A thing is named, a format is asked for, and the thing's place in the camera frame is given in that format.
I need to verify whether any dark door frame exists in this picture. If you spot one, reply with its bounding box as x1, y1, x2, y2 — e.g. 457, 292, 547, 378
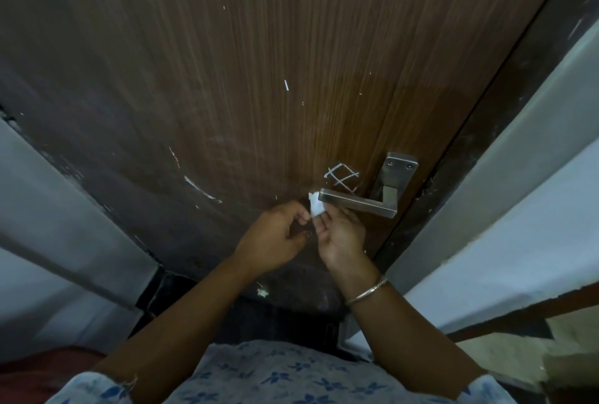
372, 0, 599, 275

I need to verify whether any person's right forearm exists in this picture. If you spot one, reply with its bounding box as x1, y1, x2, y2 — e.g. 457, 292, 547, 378
333, 251, 487, 402

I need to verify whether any blue floral white garment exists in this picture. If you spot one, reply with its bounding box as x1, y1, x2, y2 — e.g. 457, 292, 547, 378
44, 339, 518, 404

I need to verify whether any person's left forearm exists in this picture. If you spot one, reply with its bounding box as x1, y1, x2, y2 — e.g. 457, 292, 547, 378
92, 256, 263, 404

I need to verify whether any silver metal door handle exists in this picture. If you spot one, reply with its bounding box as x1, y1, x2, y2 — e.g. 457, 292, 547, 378
318, 152, 419, 219

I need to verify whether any brown wooden door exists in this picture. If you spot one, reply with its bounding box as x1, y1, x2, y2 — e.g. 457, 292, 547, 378
0, 0, 581, 315

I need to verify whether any silver metal bangle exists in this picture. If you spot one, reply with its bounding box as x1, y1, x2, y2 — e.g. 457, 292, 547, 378
345, 276, 389, 307

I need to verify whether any small white paper piece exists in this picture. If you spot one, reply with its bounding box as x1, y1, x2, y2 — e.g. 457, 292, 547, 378
307, 190, 327, 219

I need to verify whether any person's right hand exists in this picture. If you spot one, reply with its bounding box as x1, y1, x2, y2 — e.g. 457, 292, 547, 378
312, 204, 368, 273

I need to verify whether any person's left hand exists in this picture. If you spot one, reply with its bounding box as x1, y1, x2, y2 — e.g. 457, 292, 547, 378
232, 200, 312, 273

